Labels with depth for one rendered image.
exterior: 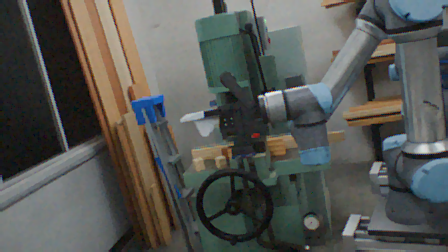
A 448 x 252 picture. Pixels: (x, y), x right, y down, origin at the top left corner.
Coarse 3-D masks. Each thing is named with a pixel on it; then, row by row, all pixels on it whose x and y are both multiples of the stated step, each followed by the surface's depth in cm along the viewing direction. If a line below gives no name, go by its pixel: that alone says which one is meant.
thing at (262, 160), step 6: (258, 156) 151; (264, 156) 150; (234, 162) 153; (246, 162) 152; (258, 162) 151; (264, 162) 151; (234, 168) 154; (246, 168) 153; (258, 168) 152; (264, 168) 151; (270, 168) 159; (258, 174) 152; (264, 174) 152; (234, 180) 155; (240, 180) 154
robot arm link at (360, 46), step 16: (368, 0) 102; (368, 16) 101; (352, 32) 105; (368, 32) 102; (384, 32) 101; (352, 48) 103; (368, 48) 102; (336, 64) 105; (352, 64) 103; (320, 80) 109; (336, 80) 104; (352, 80) 105; (336, 96) 105
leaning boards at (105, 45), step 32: (64, 0) 276; (96, 0) 314; (96, 32) 308; (128, 32) 352; (96, 64) 293; (128, 64) 345; (96, 96) 290; (128, 96) 330; (128, 128) 293; (128, 160) 293; (128, 192) 305; (160, 192) 327; (160, 224) 305
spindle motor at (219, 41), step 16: (208, 16) 160; (224, 16) 160; (208, 32) 161; (224, 32) 161; (208, 48) 163; (224, 48) 162; (240, 48) 167; (208, 64) 166; (224, 64) 163; (240, 64) 166; (208, 80) 170; (240, 80) 166
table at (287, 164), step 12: (276, 156) 167; (288, 156) 163; (192, 168) 175; (216, 168) 167; (228, 168) 165; (276, 168) 160; (288, 168) 159; (300, 168) 159; (312, 168) 158; (324, 168) 157; (192, 180) 169; (216, 180) 167; (228, 180) 166; (264, 180) 152; (276, 180) 154
